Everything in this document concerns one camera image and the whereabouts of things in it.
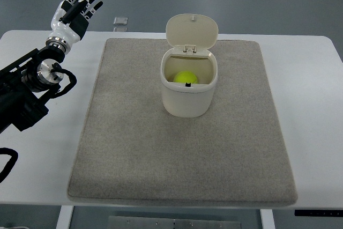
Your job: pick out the yellow tennis ball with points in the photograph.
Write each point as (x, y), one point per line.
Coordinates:
(186, 77)

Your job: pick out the white table leg left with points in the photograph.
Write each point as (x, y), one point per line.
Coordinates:
(64, 218)

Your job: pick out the clear floor socket plate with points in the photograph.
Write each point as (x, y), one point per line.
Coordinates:
(120, 21)

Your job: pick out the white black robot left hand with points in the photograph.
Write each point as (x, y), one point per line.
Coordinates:
(71, 19)

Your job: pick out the grey felt mat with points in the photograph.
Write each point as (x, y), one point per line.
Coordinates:
(131, 150)

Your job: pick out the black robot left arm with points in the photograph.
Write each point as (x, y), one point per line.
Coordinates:
(30, 82)

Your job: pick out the black table control panel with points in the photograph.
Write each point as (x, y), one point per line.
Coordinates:
(318, 213)

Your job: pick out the white table leg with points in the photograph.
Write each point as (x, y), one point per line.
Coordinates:
(267, 219)
(64, 218)

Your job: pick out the white table leg right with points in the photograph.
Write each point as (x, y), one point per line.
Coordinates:
(267, 219)

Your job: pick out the cream lidded plastic bin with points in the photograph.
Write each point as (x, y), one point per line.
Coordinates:
(190, 36)

